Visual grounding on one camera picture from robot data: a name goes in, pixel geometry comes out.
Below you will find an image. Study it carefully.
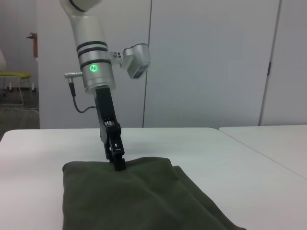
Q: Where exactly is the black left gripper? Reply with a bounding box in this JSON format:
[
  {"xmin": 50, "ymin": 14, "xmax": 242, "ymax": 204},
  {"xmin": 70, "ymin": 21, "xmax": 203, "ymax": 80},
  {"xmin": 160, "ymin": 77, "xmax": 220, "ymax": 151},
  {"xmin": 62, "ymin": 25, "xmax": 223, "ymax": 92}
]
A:
[{"xmin": 93, "ymin": 87, "xmax": 126, "ymax": 172}]

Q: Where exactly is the dark green shirt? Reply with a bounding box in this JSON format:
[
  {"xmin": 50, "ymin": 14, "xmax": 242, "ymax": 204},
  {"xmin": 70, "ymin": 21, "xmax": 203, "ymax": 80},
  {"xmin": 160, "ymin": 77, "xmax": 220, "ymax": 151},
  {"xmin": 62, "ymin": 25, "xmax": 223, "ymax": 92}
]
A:
[{"xmin": 61, "ymin": 156, "xmax": 248, "ymax": 230}]

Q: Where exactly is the yellow-green seat chair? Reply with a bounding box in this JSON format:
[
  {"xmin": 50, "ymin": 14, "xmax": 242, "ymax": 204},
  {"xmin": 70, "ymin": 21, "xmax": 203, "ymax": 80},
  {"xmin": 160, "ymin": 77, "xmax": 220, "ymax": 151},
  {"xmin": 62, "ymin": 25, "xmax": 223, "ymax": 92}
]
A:
[{"xmin": 0, "ymin": 71, "xmax": 34, "ymax": 106}]

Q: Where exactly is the brown wooden furniture piece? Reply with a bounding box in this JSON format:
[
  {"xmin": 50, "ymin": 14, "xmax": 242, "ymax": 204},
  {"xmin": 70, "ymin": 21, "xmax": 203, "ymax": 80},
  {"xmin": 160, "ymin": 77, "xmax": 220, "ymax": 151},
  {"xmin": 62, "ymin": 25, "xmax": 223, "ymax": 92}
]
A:
[{"xmin": 26, "ymin": 32, "xmax": 39, "ymax": 62}]

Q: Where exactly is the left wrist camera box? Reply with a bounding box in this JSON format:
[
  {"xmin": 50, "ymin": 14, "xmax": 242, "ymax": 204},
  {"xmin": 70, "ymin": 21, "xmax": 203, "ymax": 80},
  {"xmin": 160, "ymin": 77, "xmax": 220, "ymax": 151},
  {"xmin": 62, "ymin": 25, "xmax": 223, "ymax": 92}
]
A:
[{"xmin": 106, "ymin": 43, "xmax": 151, "ymax": 79}]

